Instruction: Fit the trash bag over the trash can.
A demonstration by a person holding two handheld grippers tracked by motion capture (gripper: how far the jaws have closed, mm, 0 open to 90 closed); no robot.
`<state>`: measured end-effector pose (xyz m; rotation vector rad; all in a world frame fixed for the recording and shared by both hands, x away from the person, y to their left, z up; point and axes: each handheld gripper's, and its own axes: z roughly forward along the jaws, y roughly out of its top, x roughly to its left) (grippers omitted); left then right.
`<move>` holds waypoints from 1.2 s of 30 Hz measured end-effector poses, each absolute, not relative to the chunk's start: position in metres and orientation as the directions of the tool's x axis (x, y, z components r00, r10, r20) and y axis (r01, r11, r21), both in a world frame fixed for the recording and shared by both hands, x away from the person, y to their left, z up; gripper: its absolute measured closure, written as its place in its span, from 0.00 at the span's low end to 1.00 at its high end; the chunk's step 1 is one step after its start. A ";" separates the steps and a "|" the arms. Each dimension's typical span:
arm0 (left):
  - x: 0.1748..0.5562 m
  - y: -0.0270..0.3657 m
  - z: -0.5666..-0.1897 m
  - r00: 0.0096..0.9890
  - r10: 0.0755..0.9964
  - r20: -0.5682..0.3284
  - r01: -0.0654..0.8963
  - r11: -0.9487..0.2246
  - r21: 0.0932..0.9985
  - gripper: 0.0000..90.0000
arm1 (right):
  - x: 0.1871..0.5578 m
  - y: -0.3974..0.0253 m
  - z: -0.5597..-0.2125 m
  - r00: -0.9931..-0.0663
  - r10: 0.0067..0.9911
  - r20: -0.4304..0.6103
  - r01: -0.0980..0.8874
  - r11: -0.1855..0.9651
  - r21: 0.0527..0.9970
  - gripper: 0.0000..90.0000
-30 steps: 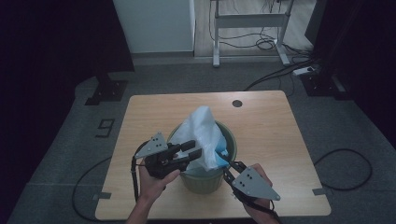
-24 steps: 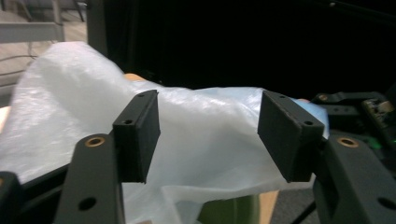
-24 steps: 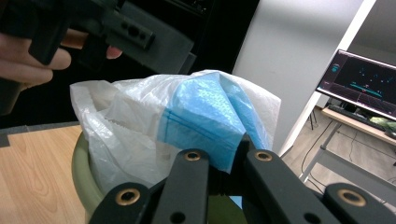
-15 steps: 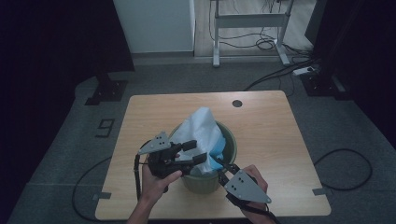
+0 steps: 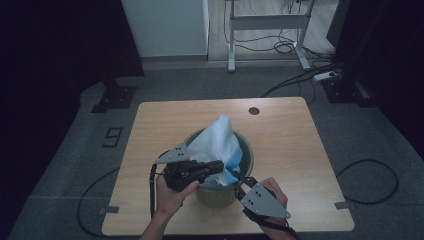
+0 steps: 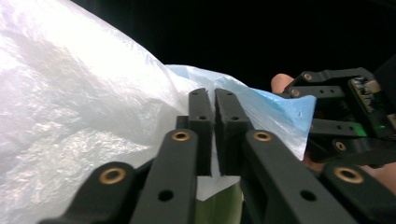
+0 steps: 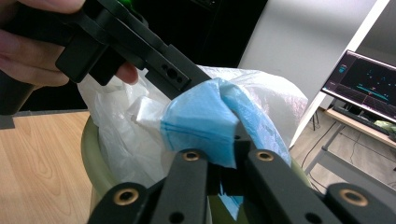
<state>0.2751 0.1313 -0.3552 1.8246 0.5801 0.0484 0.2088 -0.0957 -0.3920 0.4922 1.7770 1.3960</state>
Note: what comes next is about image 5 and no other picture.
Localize person's right hand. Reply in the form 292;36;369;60
259;176;292;232

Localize green plastic bin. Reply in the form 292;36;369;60
184;128;255;209

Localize white cabinet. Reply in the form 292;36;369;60
120;0;210;58

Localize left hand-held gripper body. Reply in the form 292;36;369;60
155;142;202;193

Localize black curved floor cable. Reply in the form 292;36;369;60
77;167;121;238

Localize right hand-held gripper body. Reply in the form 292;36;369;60
240;182;291;223

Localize black stand base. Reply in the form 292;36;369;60
321;74;378;108
90;78;138;114

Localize dark curtain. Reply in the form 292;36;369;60
0;0;145;231
326;0;424;158

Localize thick black floor cables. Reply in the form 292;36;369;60
260;62;342;99

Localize person's left hand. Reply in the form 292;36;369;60
155;174;201;220

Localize white power strip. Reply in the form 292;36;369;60
313;70;338;83

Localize white metal desk frame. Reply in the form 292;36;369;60
225;0;316;73

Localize black looped floor cable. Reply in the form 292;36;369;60
335;158;400;205

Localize thin black cable tangle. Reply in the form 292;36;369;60
222;0;336;62

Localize white bag with blue band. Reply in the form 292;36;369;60
186;114;244;187

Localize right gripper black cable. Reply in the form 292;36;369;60
244;208;302;240

